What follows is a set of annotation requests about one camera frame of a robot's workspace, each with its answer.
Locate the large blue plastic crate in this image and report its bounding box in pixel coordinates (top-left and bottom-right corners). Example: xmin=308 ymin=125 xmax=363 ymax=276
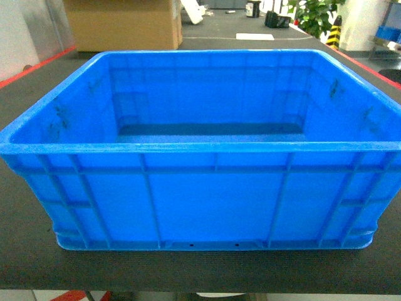
xmin=1 ymin=50 xmax=400 ymax=251

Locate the brown cardboard box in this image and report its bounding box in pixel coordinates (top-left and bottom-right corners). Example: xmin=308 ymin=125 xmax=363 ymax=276
xmin=63 ymin=0 xmax=182 ymax=52

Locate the white paper sheet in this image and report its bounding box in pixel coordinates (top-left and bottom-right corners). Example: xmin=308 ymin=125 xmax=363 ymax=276
xmin=236 ymin=33 xmax=274 ymax=41

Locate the black device on table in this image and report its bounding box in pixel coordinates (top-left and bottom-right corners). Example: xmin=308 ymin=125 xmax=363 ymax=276
xmin=264 ymin=11 xmax=291 ymax=29

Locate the yellow black striped bollard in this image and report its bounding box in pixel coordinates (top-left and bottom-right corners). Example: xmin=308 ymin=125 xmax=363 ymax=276
xmin=325 ymin=15 xmax=342 ymax=50

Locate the green potted plant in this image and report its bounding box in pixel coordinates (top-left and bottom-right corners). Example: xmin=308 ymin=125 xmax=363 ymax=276
xmin=285 ymin=0 xmax=346 ymax=39

